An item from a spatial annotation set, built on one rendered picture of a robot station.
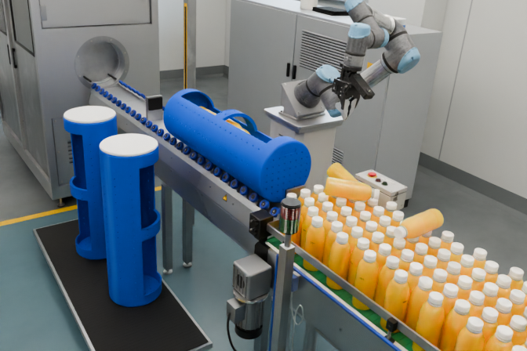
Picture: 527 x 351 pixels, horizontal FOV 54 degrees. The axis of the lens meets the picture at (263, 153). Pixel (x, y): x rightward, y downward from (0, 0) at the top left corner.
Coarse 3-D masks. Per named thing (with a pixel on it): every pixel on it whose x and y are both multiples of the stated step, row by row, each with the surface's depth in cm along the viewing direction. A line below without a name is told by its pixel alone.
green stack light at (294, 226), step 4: (280, 216) 160; (280, 220) 161; (284, 220) 159; (288, 220) 158; (296, 220) 159; (280, 224) 161; (284, 224) 159; (288, 224) 159; (292, 224) 159; (296, 224) 159; (280, 228) 161; (284, 228) 160; (288, 228) 159; (292, 228) 159; (296, 228) 160; (284, 232) 160; (288, 232) 160; (292, 232) 160; (296, 232) 161
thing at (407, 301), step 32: (352, 256) 172; (384, 256) 167; (416, 256) 169; (384, 288) 162; (416, 288) 153; (480, 288) 157; (512, 288) 159; (384, 320) 160; (416, 320) 154; (448, 320) 145
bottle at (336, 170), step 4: (336, 164) 211; (328, 168) 212; (332, 168) 210; (336, 168) 209; (340, 168) 209; (344, 168) 210; (328, 172) 212; (332, 172) 210; (336, 172) 209; (340, 172) 208; (344, 172) 208; (348, 172) 208; (332, 176) 210; (336, 176) 208; (340, 176) 207; (344, 176) 206; (348, 176) 206; (352, 176) 207; (352, 180) 205; (356, 180) 205
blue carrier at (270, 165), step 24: (192, 96) 279; (168, 120) 269; (192, 120) 251; (216, 120) 240; (192, 144) 254; (216, 144) 234; (240, 144) 222; (264, 144) 214; (288, 144) 213; (240, 168) 221; (264, 168) 210; (288, 168) 218; (264, 192) 214
